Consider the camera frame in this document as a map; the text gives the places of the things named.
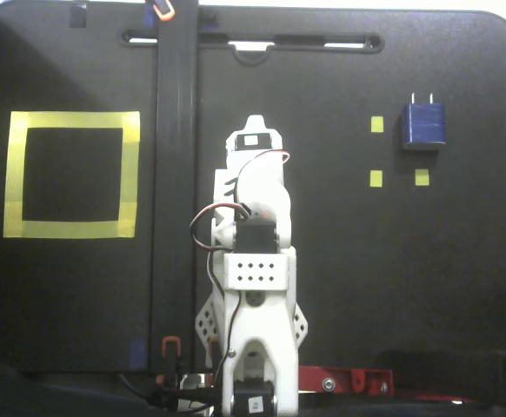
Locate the red white servo cable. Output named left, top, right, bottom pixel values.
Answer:
left=189, top=149, right=291, bottom=254

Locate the red corner bracket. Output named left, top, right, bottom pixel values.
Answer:
left=298, top=365, right=354, bottom=394

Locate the yellow tape square outline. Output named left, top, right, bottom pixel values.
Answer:
left=3, top=110, right=141, bottom=240

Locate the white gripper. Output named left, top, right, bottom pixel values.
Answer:
left=225, top=114, right=286, bottom=171

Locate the black cable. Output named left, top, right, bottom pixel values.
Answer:
left=117, top=372, right=158, bottom=407

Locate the long black flat board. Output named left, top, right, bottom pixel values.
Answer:
left=150, top=0, right=200, bottom=374

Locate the blue white charger block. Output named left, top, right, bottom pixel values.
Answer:
left=399, top=91, right=448, bottom=152

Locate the orange black spring clamp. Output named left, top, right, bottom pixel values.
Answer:
left=160, top=336, right=183, bottom=387
left=206, top=336, right=222, bottom=373
left=146, top=0, right=176, bottom=22

